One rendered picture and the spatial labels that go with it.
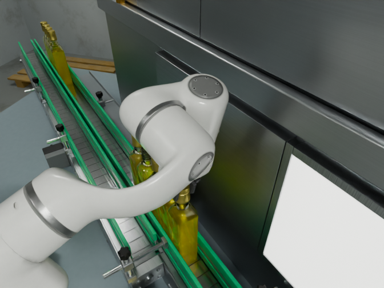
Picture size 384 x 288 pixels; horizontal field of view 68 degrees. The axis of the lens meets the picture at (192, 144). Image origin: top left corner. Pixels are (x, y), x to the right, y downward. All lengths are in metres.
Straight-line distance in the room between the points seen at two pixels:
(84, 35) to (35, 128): 2.93
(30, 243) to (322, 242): 0.44
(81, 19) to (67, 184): 4.11
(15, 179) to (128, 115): 1.07
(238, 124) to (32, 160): 1.08
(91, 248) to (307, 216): 0.73
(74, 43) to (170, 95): 4.27
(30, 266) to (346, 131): 0.42
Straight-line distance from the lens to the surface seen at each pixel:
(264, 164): 0.57
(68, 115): 1.46
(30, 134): 1.65
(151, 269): 0.83
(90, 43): 4.47
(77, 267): 1.04
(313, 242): 0.58
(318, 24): 0.46
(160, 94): 0.38
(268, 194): 0.60
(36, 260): 0.39
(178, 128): 0.34
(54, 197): 0.36
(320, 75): 0.46
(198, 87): 0.40
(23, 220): 0.37
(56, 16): 4.65
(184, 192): 0.62
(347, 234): 0.52
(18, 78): 3.99
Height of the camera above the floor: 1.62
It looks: 39 degrees down
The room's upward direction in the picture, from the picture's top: straight up
